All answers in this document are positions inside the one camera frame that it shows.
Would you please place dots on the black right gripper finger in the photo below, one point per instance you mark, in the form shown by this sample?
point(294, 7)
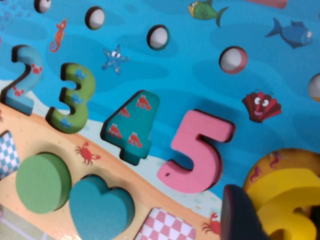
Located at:
point(240, 217)

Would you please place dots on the yellow number six piece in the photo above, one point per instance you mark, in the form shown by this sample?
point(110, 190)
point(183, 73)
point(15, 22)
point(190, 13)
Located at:
point(282, 182)

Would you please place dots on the pink number five piece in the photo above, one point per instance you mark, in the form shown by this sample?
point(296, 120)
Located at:
point(190, 130)

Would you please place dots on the teal heart piece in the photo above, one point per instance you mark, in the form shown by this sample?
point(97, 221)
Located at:
point(100, 212)

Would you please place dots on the wooden number puzzle board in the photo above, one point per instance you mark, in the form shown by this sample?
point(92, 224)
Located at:
point(175, 62)

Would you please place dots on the green circle piece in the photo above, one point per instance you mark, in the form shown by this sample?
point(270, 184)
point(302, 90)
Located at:
point(40, 185)

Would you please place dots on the green checked tablecloth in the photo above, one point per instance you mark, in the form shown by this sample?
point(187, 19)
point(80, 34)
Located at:
point(12, 232)

